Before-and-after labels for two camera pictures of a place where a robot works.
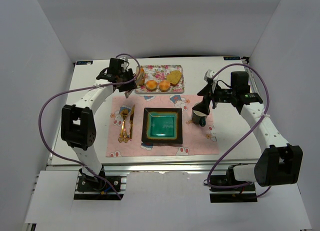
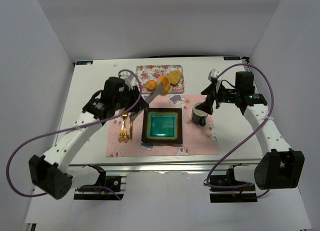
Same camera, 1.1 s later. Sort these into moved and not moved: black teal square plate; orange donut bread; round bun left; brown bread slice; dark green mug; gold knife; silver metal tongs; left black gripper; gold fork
Moved: silver metal tongs; orange donut bread; left black gripper
Not moved: gold knife; dark green mug; gold fork; brown bread slice; round bun left; black teal square plate
